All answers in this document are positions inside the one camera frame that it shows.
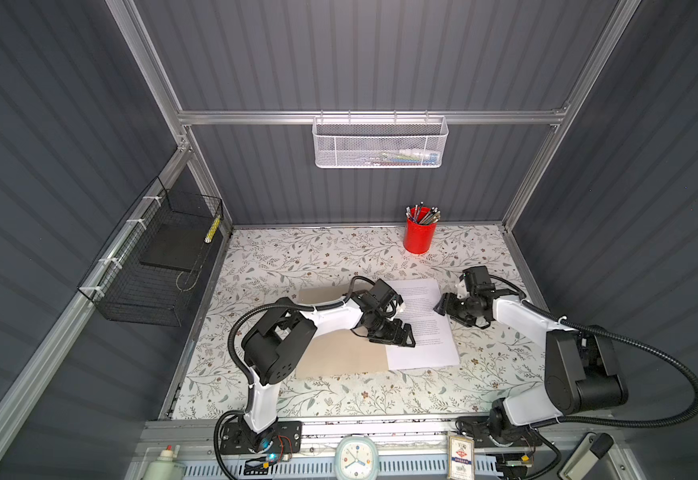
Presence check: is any printed paper sheet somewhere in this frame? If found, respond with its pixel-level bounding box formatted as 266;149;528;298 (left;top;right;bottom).
386;278;460;371

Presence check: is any brown kraft paper folder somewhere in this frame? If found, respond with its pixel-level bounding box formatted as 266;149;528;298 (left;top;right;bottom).
295;287;389;379

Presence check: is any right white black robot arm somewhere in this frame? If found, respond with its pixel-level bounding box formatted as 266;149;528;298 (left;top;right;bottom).
434;289;628;444

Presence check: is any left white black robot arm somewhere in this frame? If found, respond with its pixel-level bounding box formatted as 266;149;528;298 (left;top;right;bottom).
234;290;416;435

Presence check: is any red pen cup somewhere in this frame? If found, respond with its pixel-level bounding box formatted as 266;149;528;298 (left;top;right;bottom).
403;204;440;254

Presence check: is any white desk clock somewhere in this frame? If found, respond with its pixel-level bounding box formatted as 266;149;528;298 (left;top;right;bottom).
334;436;380;480

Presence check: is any small card box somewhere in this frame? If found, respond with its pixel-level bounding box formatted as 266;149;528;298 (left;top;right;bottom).
447;434;475;480

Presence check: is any black white stapler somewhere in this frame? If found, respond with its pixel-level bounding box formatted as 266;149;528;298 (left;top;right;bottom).
558;432;615;480

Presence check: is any yellow marker in basket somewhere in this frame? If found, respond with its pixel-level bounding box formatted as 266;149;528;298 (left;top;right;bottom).
204;215;222;244

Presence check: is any black notebook in basket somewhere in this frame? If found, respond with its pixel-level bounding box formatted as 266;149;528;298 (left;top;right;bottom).
138;224;211;273

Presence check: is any white glue bottle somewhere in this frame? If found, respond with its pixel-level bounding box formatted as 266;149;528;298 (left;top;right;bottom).
142;445;186;480

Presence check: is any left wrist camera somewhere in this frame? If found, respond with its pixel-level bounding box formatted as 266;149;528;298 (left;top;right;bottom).
368;279;404;311

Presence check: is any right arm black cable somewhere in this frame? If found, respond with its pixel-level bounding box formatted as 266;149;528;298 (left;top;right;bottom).
492;272;698;430

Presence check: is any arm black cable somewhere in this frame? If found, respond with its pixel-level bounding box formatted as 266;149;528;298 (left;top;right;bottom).
492;272;698;430
212;274;377;480

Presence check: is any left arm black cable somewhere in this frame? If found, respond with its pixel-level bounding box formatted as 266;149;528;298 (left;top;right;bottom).
212;274;377;480

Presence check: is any white wire mesh basket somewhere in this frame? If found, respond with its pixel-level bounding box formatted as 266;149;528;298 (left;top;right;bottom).
311;115;449;169

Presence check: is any black wire basket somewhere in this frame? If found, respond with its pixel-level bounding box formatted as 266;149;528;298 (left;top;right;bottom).
78;181;224;327

